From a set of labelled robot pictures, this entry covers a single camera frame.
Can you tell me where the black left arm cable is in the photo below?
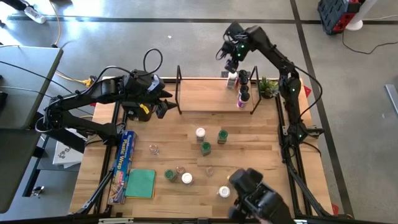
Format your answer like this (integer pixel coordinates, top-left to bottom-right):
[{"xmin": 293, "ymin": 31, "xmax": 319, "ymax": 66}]
[{"xmin": 142, "ymin": 48, "xmax": 164, "ymax": 75}]

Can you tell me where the green-lid oregano jar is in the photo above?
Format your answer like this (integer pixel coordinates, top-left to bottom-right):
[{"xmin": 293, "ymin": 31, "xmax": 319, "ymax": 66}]
[
  {"xmin": 200, "ymin": 141, "xmax": 212, "ymax": 157},
  {"xmin": 216, "ymin": 129, "xmax": 229, "ymax": 145},
  {"xmin": 164, "ymin": 169, "xmax": 178, "ymax": 183}
]

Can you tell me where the wooden shelf with black frame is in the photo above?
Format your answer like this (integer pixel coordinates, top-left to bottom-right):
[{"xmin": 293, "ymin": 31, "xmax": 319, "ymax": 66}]
[{"xmin": 175, "ymin": 64, "xmax": 262, "ymax": 116}]

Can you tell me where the white power strip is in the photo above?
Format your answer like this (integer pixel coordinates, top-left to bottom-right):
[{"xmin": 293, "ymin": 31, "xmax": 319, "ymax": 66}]
[{"xmin": 24, "ymin": 6, "xmax": 47, "ymax": 25}]

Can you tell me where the dark blue and red crate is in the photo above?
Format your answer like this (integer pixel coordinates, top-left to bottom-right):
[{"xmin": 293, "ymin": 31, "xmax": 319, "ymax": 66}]
[{"xmin": 317, "ymin": 0, "xmax": 363, "ymax": 35}]

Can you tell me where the white stand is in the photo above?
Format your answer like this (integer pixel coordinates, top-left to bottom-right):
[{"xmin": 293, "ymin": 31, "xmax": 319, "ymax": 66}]
[{"xmin": 345, "ymin": 0, "xmax": 379, "ymax": 32}]

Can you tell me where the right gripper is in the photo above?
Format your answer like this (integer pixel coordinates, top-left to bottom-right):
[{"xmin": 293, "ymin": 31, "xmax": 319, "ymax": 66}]
[{"xmin": 216, "ymin": 21, "xmax": 249, "ymax": 74}]

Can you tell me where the black metal rig frame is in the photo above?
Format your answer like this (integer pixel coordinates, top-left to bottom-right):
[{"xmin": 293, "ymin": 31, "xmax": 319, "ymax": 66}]
[{"xmin": 70, "ymin": 76, "xmax": 355, "ymax": 224}]

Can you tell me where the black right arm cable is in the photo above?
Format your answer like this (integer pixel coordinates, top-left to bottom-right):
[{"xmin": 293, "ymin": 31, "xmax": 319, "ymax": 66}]
[{"xmin": 294, "ymin": 65, "xmax": 324, "ymax": 124}]

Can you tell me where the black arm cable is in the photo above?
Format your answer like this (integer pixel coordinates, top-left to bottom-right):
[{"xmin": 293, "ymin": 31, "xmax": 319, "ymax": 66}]
[
  {"xmin": 294, "ymin": 65, "xmax": 324, "ymax": 124},
  {"xmin": 142, "ymin": 48, "xmax": 164, "ymax": 75}
]

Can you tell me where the black floor cable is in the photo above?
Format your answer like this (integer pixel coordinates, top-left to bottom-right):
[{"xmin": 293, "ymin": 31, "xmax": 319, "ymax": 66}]
[{"xmin": 341, "ymin": 29, "xmax": 398, "ymax": 55}]

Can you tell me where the black bulky device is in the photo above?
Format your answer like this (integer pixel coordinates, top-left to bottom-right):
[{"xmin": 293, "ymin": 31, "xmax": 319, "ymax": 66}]
[{"xmin": 228, "ymin": 167, "xmax": 296, "ymax": 224}]

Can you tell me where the yellow extension cord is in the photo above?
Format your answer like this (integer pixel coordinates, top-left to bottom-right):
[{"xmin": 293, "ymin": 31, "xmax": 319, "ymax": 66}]
[{"xmin": 55, "ymin": 70, "xmax": 94, "ymax": 88}]

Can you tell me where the small metal clip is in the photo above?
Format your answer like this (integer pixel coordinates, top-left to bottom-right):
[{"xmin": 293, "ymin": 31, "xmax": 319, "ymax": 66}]
[{"xmin": 30, "ymin": 185, "xmax": 45, "ymax": 197}]

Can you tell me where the light grey desk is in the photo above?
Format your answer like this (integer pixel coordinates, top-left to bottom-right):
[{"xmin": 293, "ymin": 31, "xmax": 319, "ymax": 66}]
[{"xmin": 0, "ymin": 45, "xmax": 64, "ymax": 130}]

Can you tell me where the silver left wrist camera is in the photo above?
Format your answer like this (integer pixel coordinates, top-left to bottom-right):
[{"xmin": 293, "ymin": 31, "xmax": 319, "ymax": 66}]
[{"xmin": 149, "ymin": 77, "xmax": 166, "ymax": 95}]

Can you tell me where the tan floor cable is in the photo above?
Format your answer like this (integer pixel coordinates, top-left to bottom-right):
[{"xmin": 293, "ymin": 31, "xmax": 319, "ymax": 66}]
[{"xmin": 49, "ymin": 0, "xmax": 62, "ymax": 49}]

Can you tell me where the small potted succulent plant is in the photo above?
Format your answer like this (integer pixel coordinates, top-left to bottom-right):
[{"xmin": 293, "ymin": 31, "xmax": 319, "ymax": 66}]
[{"xmin": 259, "ymin": 77, "xmax": 280, "ymax": 100}]

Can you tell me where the white cardboard box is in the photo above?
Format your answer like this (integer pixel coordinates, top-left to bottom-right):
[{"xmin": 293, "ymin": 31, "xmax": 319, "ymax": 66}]
[{"xmin": 52, "ymin": 140, "xmax": 85, "ymax": 169}]

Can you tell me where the grey metal bar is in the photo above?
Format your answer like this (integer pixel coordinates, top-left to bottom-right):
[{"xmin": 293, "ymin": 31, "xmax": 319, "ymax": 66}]
[{"xmin": 384, "ymin": 83, "xmax": 398, "ymax": 118}]

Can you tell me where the purple-label bottle black lid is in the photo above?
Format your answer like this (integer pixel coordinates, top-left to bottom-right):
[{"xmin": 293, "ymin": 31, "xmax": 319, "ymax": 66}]
[{"xmin": 236, "ymin": 91, "xmax": 251, "ymax": 110}]

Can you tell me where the teal folded cloth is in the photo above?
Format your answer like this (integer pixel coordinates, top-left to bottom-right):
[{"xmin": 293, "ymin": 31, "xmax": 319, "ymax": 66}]
[{"xmin": 124, "ymin": 168, "xmax": 157, "ymax": 199}]

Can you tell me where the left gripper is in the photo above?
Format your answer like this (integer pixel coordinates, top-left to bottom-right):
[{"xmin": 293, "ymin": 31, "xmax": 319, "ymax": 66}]
[{"xmin": 123, "ymin": 70, "xmax": 179, "ymax": 119}]

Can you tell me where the dark grey desk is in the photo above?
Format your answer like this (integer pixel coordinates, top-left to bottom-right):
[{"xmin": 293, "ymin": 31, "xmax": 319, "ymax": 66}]
[{"xmin": 0, "ymin": 128, "xmax": 43, "ymax": 214}]

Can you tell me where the blue plastic wrap box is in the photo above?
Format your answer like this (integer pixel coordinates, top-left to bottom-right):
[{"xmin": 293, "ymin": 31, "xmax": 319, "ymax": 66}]
[{"xmin": 107, "ymin": 129, "xmax": 138, "ymax": 205}]

